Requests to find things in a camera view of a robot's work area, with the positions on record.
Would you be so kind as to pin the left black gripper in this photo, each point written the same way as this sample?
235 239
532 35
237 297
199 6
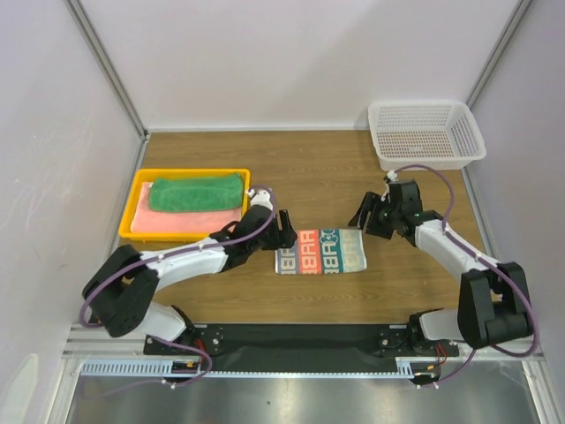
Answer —
282 238

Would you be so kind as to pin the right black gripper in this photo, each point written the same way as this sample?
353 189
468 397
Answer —
375 216

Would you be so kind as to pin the patterned white cloth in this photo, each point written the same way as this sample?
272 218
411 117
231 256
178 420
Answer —
323 252

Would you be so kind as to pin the green towel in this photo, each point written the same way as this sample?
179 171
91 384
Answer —
200 194

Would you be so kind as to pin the pink towel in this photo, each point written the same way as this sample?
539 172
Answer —
146 220

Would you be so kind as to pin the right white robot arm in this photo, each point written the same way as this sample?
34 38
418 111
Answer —
493 305

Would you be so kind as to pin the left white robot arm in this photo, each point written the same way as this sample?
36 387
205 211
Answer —
121 292

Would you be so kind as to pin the white plastic basket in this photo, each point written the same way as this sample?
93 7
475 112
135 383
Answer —
440 134

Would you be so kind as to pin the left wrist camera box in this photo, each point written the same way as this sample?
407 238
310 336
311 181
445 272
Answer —
260 197

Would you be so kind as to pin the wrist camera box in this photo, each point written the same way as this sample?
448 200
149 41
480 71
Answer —
391 177
260 197

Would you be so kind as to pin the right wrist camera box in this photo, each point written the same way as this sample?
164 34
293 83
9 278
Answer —
391 177

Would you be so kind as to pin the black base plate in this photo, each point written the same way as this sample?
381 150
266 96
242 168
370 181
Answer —
309 363

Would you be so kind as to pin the aluminium frame rail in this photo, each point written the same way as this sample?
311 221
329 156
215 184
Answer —
222 339

